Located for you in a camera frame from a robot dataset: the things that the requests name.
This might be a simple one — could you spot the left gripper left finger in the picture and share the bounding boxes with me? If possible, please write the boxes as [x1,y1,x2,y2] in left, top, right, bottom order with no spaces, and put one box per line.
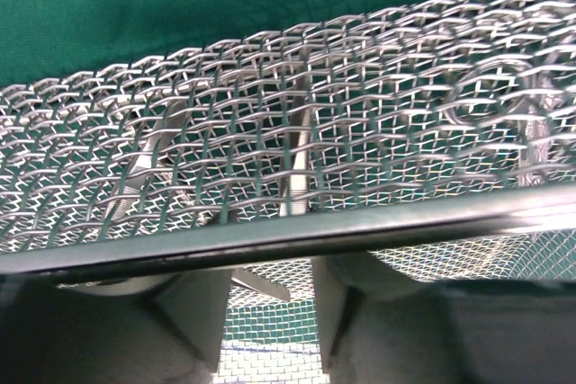
[1,270,231,383]

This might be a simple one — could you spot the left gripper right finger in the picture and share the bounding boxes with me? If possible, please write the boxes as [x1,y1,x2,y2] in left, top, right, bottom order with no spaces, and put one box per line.
[311,252,575,383]

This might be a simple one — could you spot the metal mesh instrument tray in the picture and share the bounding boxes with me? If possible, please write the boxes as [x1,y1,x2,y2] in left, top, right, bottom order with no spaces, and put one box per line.
[1,0,575,383]

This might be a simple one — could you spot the metal forceps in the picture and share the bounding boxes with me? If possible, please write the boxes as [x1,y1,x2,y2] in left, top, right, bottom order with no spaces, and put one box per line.
[103,101,188,221]

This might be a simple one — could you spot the surgical scissors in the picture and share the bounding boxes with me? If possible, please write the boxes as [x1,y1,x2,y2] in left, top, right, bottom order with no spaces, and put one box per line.
[430,53,575,191]

